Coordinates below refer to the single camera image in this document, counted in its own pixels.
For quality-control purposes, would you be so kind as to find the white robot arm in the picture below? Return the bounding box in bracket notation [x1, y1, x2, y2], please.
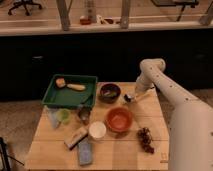
[135, 58, 213, 171]

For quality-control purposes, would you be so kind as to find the white paper cup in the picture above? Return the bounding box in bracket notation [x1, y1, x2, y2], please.
[89, 121, 106, 140]

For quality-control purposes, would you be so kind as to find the black office chair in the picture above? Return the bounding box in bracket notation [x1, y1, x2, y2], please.
[8, 0, 43, 16]

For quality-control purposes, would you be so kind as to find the clear plastic bag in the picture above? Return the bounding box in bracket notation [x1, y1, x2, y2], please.
[47, 108, 60, 129]

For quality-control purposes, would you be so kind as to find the dark grape bunch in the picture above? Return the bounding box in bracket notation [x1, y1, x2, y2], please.
[137, 127, 155, 154]

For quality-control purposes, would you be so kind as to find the dark brown bowl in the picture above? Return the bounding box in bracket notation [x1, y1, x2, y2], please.
[99, 83, 121, 104]

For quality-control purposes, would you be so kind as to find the orange clay bowl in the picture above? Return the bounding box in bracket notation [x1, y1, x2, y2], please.
[105, 107, 133, 133]

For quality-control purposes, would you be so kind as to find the small metal cup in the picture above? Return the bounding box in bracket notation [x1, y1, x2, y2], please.
[78, 109, 90, 125]

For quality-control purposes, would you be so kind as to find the white handled brush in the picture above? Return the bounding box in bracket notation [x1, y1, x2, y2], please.
[123, 94, 135, 103]

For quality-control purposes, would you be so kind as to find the green plastic cup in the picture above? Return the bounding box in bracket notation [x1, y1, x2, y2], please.
[56, 109, 70, 124]

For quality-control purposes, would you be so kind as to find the blue grey sponge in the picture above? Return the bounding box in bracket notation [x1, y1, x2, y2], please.
[78, 138, 93, 166]

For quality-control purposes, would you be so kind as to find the red object on shelf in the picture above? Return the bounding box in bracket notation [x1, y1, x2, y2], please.
[79, 17, 92, 25]

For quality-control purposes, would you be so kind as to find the wooden block eraser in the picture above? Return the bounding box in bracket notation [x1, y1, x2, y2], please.
[64, 127, 88, 150]

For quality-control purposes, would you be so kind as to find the black stand at left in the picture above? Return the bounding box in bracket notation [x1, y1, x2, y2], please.
[0, 137, 17, 171]

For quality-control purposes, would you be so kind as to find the green plastic tray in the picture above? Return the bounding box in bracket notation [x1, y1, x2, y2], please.
[42, 74, 98, 109]

